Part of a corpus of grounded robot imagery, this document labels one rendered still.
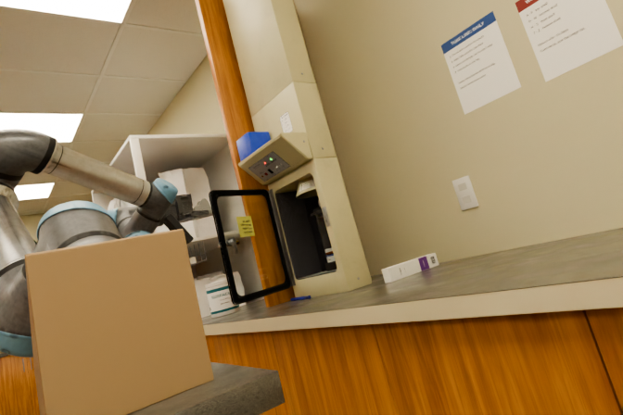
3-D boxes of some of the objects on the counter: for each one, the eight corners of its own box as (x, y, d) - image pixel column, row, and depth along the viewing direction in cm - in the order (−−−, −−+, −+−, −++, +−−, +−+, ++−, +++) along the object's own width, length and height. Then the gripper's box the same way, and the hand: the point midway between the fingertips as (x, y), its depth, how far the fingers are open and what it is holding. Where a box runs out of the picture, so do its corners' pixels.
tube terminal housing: (342, 284, 181) (298, 118, 196) (398, 274, 157) (342, 84, 171) (295, 299, 166) (250, 118, 180) (349, 291, 141) (293, 81, 155)
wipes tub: (232, 310, 201) (225, 279, 204) (245, 308, 191) (237, 275, 194) (207, 319, 193) (199, 285, 196) (219, 317, 183) (211, 282, 186)
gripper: (158, 196, 135) (219, 190, 148) (149, 204, 141) (208, 196, 155) (162, 222, 133) (223, 213, 146) (154, 229, 140) (213, 220, 153)
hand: (214, 213), depth 149 cm, fingers closed
